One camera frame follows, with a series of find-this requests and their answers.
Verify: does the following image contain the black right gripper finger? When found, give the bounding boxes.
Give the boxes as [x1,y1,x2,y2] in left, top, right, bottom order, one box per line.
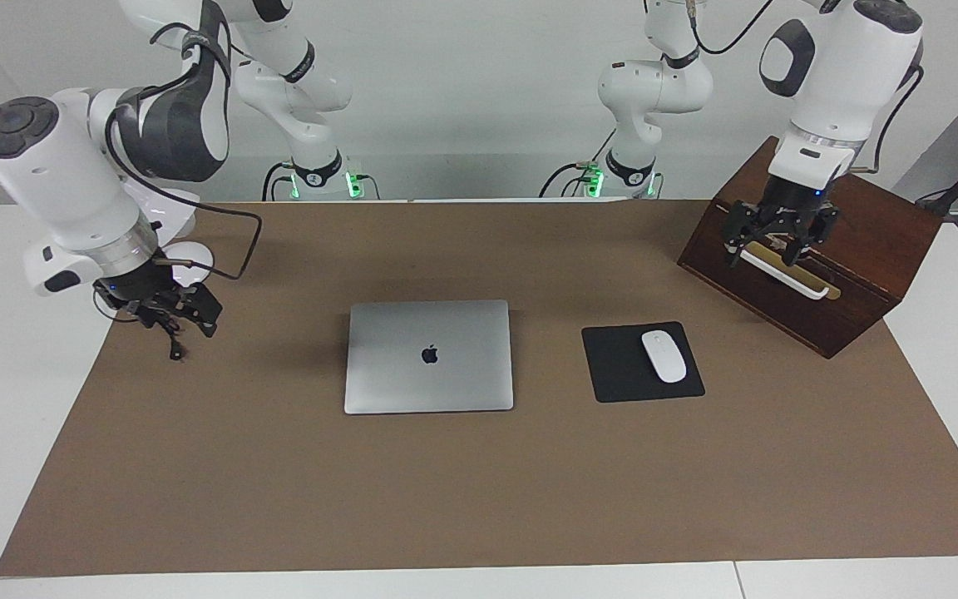
[186,285,224,338]
[117,306,180,334]

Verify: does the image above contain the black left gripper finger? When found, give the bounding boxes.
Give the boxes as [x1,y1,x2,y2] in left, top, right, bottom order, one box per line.
[724,204,758,269]
[787,208,840,267]

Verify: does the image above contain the silver laptop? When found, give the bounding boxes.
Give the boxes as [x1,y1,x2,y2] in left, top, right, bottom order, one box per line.
[344,299,515,415]

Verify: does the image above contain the dark brown wooden box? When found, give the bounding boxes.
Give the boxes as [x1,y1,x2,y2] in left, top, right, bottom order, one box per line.
[677,136,943,359]

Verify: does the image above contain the white desk lamp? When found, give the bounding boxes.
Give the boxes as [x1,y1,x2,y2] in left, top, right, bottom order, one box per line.
[126,187,215,288]

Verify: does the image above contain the brass plate on box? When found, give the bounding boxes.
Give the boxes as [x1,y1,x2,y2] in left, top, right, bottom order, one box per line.
[731,232,842,300]

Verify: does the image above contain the white computer mouse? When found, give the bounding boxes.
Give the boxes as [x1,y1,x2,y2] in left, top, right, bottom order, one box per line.
[641,330,688,384]

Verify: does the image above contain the black mouse pad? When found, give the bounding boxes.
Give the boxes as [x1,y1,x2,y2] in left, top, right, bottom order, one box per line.
[581,321,705,403]

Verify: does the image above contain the brown table mat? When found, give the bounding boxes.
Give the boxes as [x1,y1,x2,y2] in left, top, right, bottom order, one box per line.
[0,200,958,577]

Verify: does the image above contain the black lamp power cable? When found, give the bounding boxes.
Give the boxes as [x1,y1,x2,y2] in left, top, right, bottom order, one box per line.
[93,287,189,362]

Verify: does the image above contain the white box handle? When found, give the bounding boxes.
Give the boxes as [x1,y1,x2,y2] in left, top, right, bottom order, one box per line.
[735,240,829,300]

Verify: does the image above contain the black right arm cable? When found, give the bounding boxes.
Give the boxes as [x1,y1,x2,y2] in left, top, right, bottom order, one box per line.
[105,21,264,281]

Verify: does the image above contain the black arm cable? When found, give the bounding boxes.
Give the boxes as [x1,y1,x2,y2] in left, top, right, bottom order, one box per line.
[687,0,925,176]
[105,21,264,281]

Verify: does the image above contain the black right base cable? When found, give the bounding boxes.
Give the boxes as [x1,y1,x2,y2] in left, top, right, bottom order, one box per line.
[260,160,295,202]

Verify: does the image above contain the black base cable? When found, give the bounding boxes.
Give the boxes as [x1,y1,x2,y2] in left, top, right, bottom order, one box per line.
[260,160,295,202]
[539,129,617,199]

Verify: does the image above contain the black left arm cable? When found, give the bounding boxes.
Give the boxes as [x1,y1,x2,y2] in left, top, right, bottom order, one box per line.
[687,0,925,176]

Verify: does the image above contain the black left base cable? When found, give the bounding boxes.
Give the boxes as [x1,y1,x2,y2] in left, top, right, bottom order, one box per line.
[539,129,617,199]

